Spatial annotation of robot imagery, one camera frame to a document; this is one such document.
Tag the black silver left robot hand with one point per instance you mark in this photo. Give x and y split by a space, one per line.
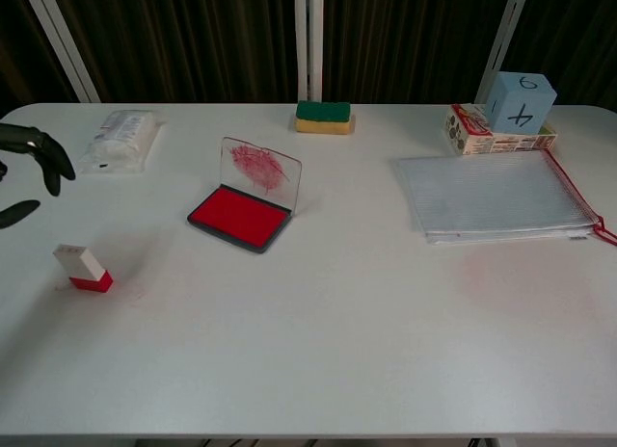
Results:
43 146

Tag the white red rubber stamp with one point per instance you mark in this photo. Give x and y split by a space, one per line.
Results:
84 271

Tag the white wet wipes pack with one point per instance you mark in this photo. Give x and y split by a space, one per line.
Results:
120 141

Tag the red ink pad clear lid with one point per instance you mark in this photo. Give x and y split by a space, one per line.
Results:
236 218

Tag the green yellow sponge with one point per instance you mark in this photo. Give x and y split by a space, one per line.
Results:
322 117

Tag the red white snack box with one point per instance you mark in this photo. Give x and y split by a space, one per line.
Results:
470 136

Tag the clear mesh zipper pouch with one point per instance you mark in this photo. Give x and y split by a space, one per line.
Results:
496 196

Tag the blue foam number cube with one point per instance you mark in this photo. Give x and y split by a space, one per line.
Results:
520 102

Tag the white frame post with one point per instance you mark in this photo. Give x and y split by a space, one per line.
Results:
308 42
60 42
501 42

